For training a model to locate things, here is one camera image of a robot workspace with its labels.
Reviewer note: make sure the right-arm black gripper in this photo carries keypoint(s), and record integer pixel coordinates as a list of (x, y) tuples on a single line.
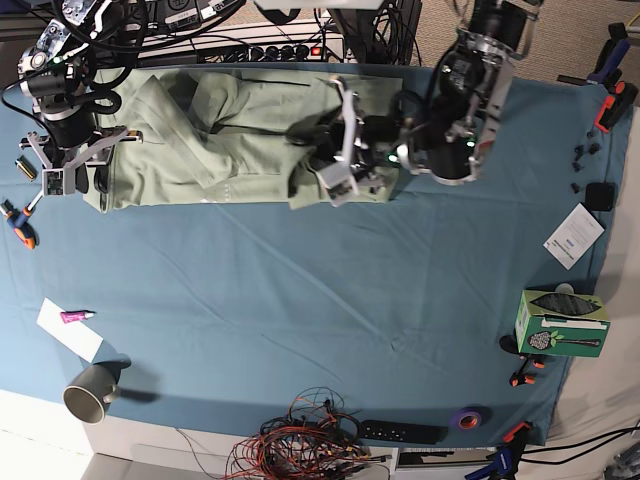
[(98, 177)]

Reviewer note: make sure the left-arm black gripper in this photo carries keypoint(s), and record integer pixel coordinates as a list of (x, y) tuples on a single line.
[(323, 132)]

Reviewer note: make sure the green T-shirt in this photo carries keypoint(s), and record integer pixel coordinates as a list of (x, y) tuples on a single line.
[(214, 136)]

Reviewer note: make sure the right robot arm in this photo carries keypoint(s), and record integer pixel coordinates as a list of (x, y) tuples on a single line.
[(71, 75)]

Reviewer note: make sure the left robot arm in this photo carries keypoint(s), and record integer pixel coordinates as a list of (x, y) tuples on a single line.
[(448, 132)]

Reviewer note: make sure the small green battery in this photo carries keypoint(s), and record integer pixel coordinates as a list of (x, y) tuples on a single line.
[(24, 166)]

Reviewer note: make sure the black power strip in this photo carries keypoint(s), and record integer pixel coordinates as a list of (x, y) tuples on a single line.
[(314, 51)]

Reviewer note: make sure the pink glue tube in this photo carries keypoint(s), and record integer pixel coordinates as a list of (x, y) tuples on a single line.
[(76, 316)]

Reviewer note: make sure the white paper sheet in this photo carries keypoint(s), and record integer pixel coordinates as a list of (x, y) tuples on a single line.
[(74, 335)]

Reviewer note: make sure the blue table cloth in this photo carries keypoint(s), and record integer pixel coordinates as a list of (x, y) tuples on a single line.
[(227, 312)]

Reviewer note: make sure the grey ceramic mug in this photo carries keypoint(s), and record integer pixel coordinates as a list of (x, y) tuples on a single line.
[(89, 396)]

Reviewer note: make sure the white printed card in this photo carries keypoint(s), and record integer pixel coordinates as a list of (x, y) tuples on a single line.
[(576, 234)]

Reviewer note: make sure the black square box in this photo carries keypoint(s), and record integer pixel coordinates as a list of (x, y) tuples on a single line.
[(600, 196)]

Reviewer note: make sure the blue black clamp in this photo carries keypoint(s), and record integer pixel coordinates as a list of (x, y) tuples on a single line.
[(607, 71)]

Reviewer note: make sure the green cardboard box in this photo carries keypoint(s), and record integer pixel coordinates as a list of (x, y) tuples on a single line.
[(561, 324)]

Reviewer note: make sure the orange black table clamp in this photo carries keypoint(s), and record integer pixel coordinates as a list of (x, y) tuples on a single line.
[(619, 99)]

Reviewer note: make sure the small orange spring clamp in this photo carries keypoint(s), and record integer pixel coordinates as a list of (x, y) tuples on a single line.
[(522, 376)]

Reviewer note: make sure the black remote control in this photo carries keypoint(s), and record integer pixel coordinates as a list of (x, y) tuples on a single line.
[(401, 432)]

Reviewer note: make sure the purple tape roll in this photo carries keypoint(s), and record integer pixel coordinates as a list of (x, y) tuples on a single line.
[(468, 418)]

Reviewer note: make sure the blue orange bar clamp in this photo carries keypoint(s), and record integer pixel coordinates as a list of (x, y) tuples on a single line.
[(505, 460)]

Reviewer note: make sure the left-arm white wrist camera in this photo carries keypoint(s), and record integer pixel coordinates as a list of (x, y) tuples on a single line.
[(339, 183)]

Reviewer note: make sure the right-arm white wrist camera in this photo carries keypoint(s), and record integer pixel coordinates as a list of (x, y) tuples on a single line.
[(53, 182)]

